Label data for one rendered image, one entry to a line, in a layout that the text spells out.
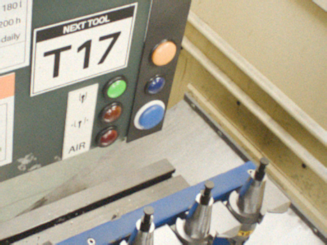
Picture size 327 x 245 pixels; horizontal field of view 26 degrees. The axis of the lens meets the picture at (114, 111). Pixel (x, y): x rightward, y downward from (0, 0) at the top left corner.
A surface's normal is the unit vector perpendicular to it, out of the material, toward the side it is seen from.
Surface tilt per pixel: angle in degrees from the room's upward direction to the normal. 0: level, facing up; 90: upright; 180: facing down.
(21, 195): 0
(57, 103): 90
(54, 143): 90
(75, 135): 90
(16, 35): 90
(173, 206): 0
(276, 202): 0
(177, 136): 25
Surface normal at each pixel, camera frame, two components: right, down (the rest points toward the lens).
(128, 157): -0.24, -0.54
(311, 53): -0.84, 0.29
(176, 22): 0.53, 0.62
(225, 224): 0.12, -0.73
